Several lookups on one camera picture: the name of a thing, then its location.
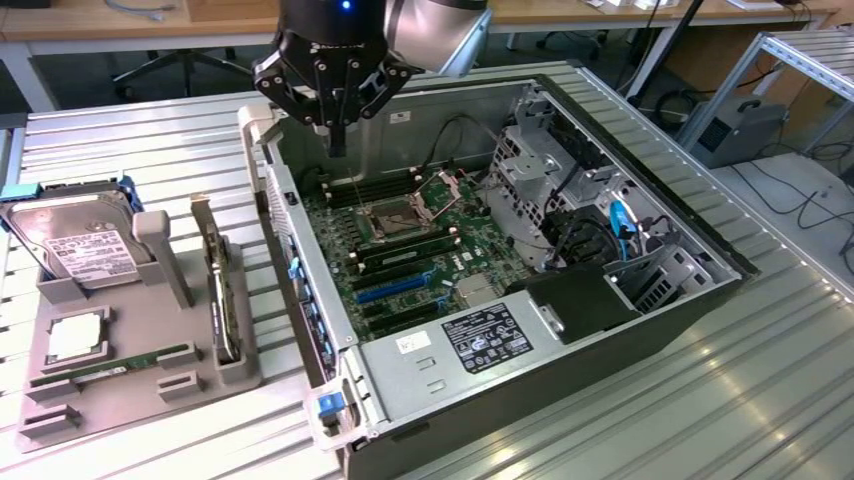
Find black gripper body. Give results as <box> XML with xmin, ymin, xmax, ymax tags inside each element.
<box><xmin>277</xmin><ymin>0</ymin><xmax>392</xmax><ymax>65</ymax></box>

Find graphics card with black cooler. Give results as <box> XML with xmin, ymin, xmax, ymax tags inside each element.
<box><xmin>189</xmin><ymin>192</ymin><xmax>246</xmax><ymax>362</ymax></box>

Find black RAM slot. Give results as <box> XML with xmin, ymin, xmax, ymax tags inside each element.
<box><xmin>353</xmin><ymin>231</ymin><xmax>461</xmax><ymax>265</ymax></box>
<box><xmin>326</xmin><ymin>174</ymin><xmax>424</xmax><ymax>201</ymax></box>
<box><xmin>322</xmin><ymin>166</ymin><xmax>420</xmax><ymax>190</ymax></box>
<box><xmin>346</xmin><ymin>222</ymin><xmax>454</xmax><ymax>254</ymax></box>
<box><xmin>325</xmin><ymin>170</ymin><xmax>422</xmax><ymax>195</ymax></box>
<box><xmin>349</xmin><ymin>226</ymin><xmax>458</xmax><ymax>260</ymax></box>
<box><xmin>329</xmin><ymin>179</ymin><xmax>426</xmax><ymax>206</ymax></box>

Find thin locking lever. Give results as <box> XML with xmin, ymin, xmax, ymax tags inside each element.
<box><xmin>348</xmin><ymin>167</ymin><xmax>368</xmax><ymax>214</ymax></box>

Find metal socket cover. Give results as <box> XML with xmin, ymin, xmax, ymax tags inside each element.
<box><xmin>412</xmin><ymin>168</ymin><xmax>464</xmax><ymax>224</ymax></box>

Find CPU socket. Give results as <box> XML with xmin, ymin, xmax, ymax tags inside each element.
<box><xmin>360</xmin><ymin>197</ymin><xmax>436</xmax><ymax>246</ymax></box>

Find wooden desk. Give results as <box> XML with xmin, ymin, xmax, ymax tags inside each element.
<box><xmin>0</xmin><ymin>0</ymin><xmax>843</xmax><ymax>114</ymax></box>

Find green motherboard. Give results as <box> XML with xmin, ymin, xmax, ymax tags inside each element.
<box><xmin>304</xmin><ymin>162</ymin><xmax>536</xmax><ymax>346</ymax></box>

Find green RAM stick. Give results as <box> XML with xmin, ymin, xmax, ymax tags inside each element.
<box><xmin>30</xmin><ymin>344</ymin><xmax>193</xmax><ymax>389</ymax></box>
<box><xmin>357</xmin><ymin>235</ymin><xmax>464</xmax><ymax>271</ymax></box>

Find silver disk bay cage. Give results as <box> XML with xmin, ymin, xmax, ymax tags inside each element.
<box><xmin>490</xmin><ymin>82</ymin><xmax>676</xmax><ymax>274</ymax></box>

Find long black expansion slot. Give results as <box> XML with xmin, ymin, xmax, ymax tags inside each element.
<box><xmin>364</xmin><ymin>298</ymin><xmax>440</xmax><ymax>325</ymax></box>
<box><xmin>369</xmin><ymin>310</ymin><xmax>446</xmax><ymax>336</ymax></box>
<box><xmin>350</xmin><ymin>264</ymin><xmax>433</xmax><ymax>292</ymax></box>

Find blue expansion slot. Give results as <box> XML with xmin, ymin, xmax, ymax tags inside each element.
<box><xmin>356</xmin><ymin>278</ymin><xmax>430</xmax><ymax>306</ymax></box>

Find hard disk in blue caddy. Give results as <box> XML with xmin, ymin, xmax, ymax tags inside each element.
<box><xmin>0</xmin><ymin>172</ymin><xmax>147</xmax><ymax>291</ymax></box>

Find white box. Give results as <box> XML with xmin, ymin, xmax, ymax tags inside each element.
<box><xmin>586</xmin><ymin>0</ymin><xmax>669</xmax><ymax>11</ymax></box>

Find silver chipset heatsink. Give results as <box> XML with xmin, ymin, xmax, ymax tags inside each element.
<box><xmin>457</xmin><ymin>277</ymin><xmax>500</xmax><ymax>306</ymax></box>

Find grey parts rack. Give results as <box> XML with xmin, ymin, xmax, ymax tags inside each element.
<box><xmin>17</xmin><ymin>197</ymin><xmax>266</xmax><ymax>454</ymax></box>

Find black plastic shroud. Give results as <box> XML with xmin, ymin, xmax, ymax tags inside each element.
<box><xmin>506</xmin><ymin>264</ymin><xmax>646</xmax><ymax>346</ymax></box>

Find grey equipment box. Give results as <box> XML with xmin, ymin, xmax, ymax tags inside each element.
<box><xmin>686</xmin><ymin>97</ymin><xmax>793</xmax><ymax>170</ymax></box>

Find grey power supply unit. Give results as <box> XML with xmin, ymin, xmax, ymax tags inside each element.
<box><xmin>344</xmin><ymin>289</ymin><xmax>569</xmax><ymax>426</ymax></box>

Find silver CPU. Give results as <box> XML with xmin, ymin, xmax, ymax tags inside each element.
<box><xmin>45</xmin><ymin>314</ymin><xmax>113</xmax><ymax>366</ymax></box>

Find blue case latch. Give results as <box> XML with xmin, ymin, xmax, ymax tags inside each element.
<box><xmin>313</xmin><ymin>393</ymin><xmax>346</xmax><ymax>419</ymax></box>

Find open black PC case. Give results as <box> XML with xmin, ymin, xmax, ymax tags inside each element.
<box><xmin>237</xmin><ymin>72</ymin><xmax>763</xmax><ymax>480</ymax></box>

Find black data wire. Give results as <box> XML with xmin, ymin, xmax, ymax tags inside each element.
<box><xmin>429</xmin><ymin>114</ymin><xmax>501</xmax><ymax>169</ymax></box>

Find light blue network cable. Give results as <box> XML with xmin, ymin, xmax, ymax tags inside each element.
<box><xmin>103</xmin><ymin>0</ymin><xmax>181</xmax><ymax>22</ymax></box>

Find black power cable bundle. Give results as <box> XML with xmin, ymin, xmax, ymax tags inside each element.
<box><xmin>541</xmin><ymin>192</ymin><xmax>620</xmax><ymax>266</ymax></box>

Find coiled black cable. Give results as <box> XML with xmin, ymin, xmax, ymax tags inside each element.
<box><xmin>656</xmin><ymin>88</ymin><xmax>697</xmax><ymax>125</ymax></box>

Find blue data wire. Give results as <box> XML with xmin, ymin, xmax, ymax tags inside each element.
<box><xmin>609</xmin><ymin>198</ymin><xmax>637</xmax><ymax>262</ymax></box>

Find aluminium frame table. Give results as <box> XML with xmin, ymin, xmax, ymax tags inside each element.
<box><xmin>677</xmin><ymin>27</ymin><xmax>854</xmax><ymax>161</ymax></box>

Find black floor cable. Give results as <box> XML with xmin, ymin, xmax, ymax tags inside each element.
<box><xmin>731</xmin><ymin>162</ymin><xmax>854</xmax><ymax>232</ymax></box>

